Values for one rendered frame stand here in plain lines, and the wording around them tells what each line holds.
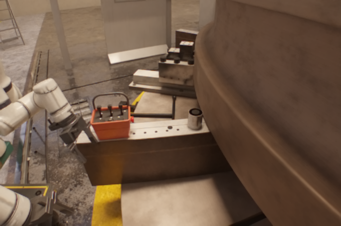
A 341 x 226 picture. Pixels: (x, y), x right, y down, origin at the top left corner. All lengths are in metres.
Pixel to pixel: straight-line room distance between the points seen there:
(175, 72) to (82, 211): 1.43
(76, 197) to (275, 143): 1.49
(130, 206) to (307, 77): 1.09
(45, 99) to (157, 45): 3.64
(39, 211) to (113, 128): 0.58
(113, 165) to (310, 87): 1.04
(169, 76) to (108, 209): 1.29
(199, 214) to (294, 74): 0.88
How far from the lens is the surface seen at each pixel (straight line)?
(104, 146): 1.14
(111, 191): 1.75
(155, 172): 1.30
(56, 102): 0.85
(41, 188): 1.54
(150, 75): 2.26
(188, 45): 2.02
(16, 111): 0.90
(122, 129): 1.06
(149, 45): 4.25
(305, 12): 0.57
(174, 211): 1.26
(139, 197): 1.32
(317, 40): 0.71
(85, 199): 1.77
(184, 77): 2.02
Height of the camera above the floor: 1.42
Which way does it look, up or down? 32 degrees down
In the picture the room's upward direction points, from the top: straight up
